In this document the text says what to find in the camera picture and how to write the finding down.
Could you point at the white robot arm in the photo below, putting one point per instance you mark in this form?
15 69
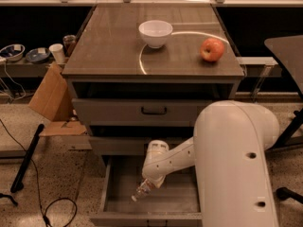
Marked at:
227 151

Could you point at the bottom grey drawer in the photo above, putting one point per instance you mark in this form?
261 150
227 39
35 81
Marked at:
174 204

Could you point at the black stand leg left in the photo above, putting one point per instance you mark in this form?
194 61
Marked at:
18 182

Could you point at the grey drawer cabinet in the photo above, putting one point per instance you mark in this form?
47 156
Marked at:
111 61

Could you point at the white bowl on shelf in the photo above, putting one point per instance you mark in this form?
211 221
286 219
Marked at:
12 52

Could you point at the white paper cup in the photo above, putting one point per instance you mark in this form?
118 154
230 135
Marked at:
58 53

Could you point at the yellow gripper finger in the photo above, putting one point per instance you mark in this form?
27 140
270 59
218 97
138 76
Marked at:
157 182

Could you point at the red apple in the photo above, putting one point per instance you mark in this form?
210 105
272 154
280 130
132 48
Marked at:
211 49

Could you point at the blue bowl on shelf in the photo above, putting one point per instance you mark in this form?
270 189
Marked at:
38 55

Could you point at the black tripod frame right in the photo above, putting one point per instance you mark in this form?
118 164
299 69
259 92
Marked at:
287 138

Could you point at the brown cardboard box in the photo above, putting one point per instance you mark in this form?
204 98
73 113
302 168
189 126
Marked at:
52 101

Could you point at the black caster foot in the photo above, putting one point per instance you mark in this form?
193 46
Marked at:
283 193

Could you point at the clear plastic water bottle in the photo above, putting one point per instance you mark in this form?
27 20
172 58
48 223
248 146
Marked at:
143 190

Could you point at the top grey drawer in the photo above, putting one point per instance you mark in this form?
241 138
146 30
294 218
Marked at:
138 112

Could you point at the middle grey drawer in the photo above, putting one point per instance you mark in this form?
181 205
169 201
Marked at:
105 146

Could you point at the grey drawer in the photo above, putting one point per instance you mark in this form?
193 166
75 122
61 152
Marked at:
174 204
138 112
105 146

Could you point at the glass jar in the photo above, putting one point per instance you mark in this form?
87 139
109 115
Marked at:
69 42

